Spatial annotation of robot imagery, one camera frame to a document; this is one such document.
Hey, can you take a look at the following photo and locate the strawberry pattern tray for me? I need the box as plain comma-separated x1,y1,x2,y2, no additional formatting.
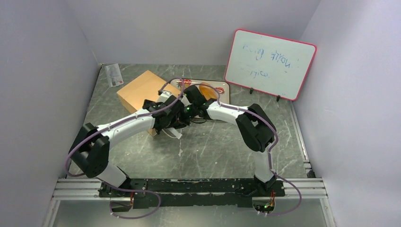
170,79,230,104

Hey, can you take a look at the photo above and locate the brown paper bag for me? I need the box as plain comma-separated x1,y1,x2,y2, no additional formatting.
116,70,183,139

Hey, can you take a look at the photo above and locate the long orange fake baguette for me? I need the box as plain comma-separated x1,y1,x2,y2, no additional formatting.
199,82,218,100

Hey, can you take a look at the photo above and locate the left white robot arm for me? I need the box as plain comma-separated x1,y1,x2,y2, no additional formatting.
67,91,190,197

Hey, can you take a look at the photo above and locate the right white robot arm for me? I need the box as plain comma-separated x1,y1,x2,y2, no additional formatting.
183,85,278,196

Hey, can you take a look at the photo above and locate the clear plastic wrapper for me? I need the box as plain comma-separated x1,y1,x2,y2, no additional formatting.
105,63,124,87

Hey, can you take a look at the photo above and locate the pink framed whiteboard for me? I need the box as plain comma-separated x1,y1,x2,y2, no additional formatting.
224,29,317,101

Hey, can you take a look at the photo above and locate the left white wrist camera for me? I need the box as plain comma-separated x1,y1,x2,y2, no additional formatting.
157,90,174,103

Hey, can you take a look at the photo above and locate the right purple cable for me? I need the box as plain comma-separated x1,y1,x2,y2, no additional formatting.
182,84,302,218

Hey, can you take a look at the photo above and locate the purple cable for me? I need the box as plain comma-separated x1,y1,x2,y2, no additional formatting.
64,78,185,219
182,84,302,218

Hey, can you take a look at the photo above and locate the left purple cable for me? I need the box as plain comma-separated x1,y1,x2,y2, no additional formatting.
64,78,185,219

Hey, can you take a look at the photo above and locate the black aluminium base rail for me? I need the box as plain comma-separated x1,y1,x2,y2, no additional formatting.
52,178,328,209

